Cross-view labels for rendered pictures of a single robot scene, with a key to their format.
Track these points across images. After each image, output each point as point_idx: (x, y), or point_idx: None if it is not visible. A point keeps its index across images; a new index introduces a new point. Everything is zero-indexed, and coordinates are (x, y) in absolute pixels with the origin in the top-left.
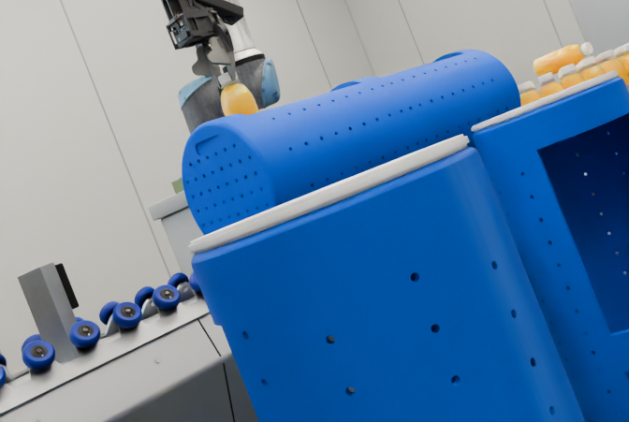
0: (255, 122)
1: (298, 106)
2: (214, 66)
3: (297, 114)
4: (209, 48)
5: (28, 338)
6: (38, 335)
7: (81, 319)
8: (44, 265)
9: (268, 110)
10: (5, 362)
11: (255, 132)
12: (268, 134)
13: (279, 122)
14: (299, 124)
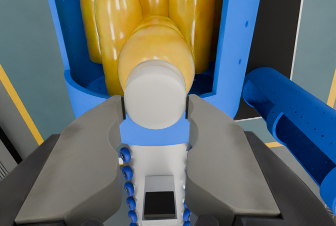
0: (232, 95)
1: None
2: (118, 139)
3: (252, 10)
4: (99, 209)
5: (131, 195)
6: (132, 191)
7: (131, 172)
8: (177, 222)
9: (226, 52)
10: (133, 199)
11: (237, 103)
12: (242, 86)
13: (244, 57)
14: (254, 24)
